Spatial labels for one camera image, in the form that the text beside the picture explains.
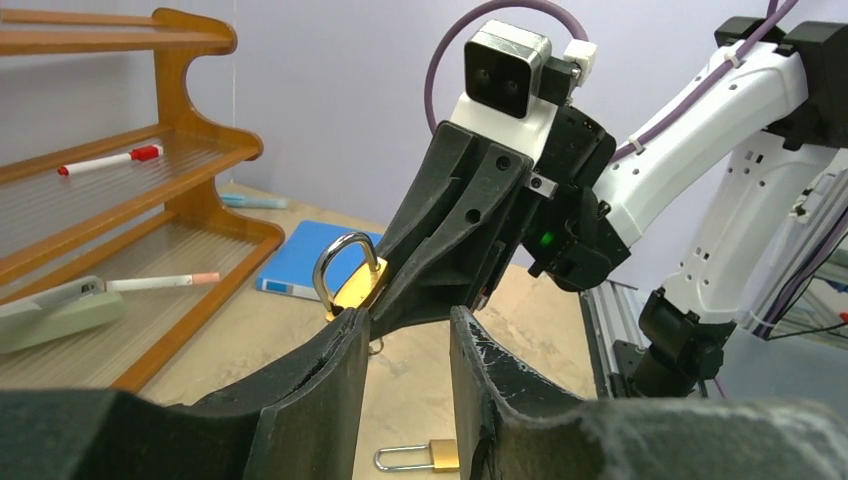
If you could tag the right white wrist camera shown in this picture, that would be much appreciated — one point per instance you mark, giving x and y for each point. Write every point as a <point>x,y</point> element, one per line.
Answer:
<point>514,85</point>

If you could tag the light blue eraser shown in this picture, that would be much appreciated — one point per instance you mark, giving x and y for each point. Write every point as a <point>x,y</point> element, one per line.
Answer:
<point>251,202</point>

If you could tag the white pen on table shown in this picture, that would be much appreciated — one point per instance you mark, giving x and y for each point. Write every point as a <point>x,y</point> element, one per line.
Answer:
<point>159,282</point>

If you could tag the grey stapler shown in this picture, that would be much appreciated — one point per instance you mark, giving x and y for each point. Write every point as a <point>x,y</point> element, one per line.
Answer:
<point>61,311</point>

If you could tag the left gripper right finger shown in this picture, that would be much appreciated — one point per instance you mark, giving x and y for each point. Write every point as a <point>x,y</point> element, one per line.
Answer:
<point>512,422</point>

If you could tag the orange wooden shelf rack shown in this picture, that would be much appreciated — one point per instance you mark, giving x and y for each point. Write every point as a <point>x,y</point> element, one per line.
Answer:
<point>80,86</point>

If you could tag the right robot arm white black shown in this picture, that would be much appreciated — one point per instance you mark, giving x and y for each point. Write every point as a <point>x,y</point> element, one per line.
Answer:
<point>765,106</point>

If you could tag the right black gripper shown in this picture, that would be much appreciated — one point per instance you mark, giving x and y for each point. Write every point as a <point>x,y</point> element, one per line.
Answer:
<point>449,237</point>

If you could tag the white red marker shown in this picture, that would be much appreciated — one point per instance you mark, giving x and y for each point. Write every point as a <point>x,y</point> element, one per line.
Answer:
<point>140,154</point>

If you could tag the long shackle brass padlock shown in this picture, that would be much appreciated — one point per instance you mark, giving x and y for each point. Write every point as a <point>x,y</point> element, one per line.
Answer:
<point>436,456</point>

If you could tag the key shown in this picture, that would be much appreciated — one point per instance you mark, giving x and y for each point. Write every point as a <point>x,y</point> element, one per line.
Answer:
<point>376,347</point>

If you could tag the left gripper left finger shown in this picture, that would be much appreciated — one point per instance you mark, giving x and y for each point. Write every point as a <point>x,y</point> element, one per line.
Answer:
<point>296,418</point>

